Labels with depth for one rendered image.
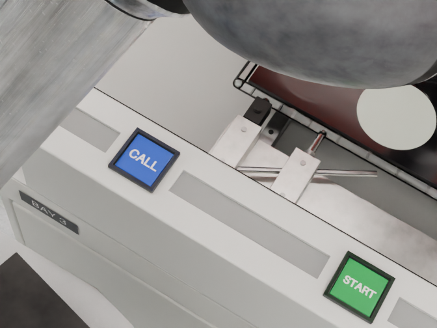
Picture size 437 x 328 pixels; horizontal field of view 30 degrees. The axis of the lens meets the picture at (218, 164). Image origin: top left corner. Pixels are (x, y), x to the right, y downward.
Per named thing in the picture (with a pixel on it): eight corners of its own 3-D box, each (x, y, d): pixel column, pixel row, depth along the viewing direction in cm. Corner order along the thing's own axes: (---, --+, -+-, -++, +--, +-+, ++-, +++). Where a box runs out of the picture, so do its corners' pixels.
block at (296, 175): (292, 157, 98) (296, 146, 96) (317, 171, 98) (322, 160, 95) (259, 208, 95) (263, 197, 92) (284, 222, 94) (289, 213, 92)
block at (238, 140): (235, 125, 100) (238, 112, 97) (259, 138, 99) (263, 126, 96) (201, 174, 96) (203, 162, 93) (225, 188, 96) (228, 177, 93)
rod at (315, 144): (317, 132, 99) (319, 126, 98) (327, 137, 99) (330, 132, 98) (299, 160, 97) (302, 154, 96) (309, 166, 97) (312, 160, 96)
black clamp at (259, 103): (254, 104, 101) (257, 93, 98) (270, 112, 100) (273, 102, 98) (240, 125, 99) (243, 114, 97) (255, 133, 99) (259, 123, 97)
